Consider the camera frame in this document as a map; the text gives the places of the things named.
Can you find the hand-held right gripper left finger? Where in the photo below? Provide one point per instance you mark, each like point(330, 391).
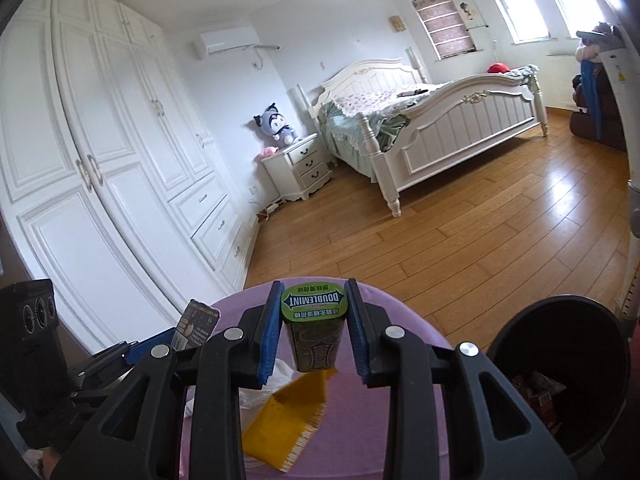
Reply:
point(267, 330)

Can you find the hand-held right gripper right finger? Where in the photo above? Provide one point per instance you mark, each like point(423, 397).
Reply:
point(357, 330)

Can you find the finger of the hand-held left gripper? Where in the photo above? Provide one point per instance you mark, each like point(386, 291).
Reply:
point(100, 357)
point(150, 349)

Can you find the green gum bottle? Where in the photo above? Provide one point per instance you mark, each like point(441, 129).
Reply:
point(315, 340)

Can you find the dark printed box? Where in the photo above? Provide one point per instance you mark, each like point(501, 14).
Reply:
point(192, 327)

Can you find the yellow snack packet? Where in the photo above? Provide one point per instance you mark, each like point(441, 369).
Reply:
point(290, 420)

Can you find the red white snack packet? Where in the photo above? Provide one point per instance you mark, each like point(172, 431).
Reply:
point(540, 390)

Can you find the black trash bin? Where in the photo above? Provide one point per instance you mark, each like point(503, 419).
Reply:
point(560, 340)

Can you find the purple printed table cloth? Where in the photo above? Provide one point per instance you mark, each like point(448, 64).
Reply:
point(345, 435)

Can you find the white power strip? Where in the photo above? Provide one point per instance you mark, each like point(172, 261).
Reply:
point(272, 207)

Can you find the white wardrobe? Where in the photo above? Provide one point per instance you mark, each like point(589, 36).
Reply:
point(60, 210)

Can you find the white nightstand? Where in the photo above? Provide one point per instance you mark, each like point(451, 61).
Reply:
point(305, 167)

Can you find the pink plush toy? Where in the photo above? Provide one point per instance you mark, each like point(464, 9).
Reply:
point(269, 152)

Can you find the green bed sheet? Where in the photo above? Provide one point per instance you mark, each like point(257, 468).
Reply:
point(345, 135)

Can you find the purple plush toy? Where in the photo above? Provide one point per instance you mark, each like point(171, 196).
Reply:
point(277, 125)

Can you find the floral quilt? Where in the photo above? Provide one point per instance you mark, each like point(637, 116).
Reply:
point(380, 100)

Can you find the white wooden bed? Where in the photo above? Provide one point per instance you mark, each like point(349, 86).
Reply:
point(475, 120)

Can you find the white air conditioner pipe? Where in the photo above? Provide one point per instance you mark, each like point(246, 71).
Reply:
point(267, 47)

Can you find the white air conditioner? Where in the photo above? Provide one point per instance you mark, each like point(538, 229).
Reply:
point(227, 42)

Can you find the red hat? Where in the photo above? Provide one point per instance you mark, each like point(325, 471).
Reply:
point(498, 68)

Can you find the clothes on bed footboard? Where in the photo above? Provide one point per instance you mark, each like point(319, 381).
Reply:
point(525, 72)

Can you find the white radiator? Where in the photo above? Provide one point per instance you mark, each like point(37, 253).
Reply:
point(562, 80)

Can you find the patterned window blind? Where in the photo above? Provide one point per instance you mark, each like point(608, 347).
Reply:
point(440, 15)

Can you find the brown armchair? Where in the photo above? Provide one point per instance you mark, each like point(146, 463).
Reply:
point(610, 120)

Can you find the blue cloth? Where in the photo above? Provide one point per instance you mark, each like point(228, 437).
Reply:
point(592, 95)

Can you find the pile of pale clothes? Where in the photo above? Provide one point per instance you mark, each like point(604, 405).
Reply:
point(587, 50)

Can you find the beige wall ornament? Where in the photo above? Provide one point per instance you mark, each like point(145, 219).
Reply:
point(397, 23)

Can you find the wall poster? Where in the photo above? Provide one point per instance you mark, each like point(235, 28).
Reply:
point(470, 10)

